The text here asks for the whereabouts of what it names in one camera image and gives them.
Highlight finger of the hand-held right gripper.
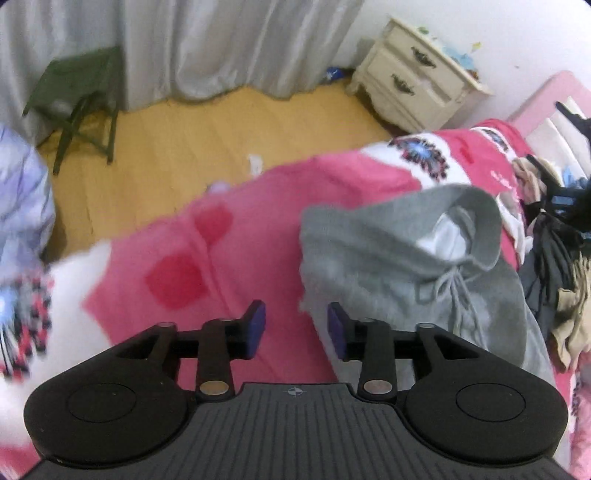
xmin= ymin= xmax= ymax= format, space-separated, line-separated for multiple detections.
xmin=555 ymin=102 xmax=591 ymax=136
xmin=526 ymin=154 xmax=573 ymax=208

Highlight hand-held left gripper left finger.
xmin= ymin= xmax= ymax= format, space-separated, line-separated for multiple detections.
xmin=113 ymin=300 xmax=267 ymax=403

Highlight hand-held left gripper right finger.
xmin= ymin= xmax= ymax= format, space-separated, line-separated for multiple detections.
xmin=327 ymin=302 xmax=481 ymax=403

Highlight grey sweatpants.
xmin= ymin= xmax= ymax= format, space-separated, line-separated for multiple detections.
xmin=298 ymin=184 xmax=557 ymax=384

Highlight dark grey garment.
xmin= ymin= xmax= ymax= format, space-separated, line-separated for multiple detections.
xmin=519 ymin=217 xmax=578 ymax=333

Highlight beige garment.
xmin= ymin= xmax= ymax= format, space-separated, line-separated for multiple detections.
xmin=547 ymin=254 xmax=591 ymax=372

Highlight pink floral blanket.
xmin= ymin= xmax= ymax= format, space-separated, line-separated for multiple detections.
xmin=0 ymin=117 xmax=591 ymax=480

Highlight cream nightstand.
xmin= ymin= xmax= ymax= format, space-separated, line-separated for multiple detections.
xmin=345 ymin=16 xmax=494 ymax=136

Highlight grey curtain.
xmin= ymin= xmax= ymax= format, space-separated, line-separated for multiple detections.
xmin=0 ymin=0 xmax=365 ymax=123

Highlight green folding stool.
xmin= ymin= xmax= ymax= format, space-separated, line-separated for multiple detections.
xmin=23 ymin=46 xmax=125 ymax=175

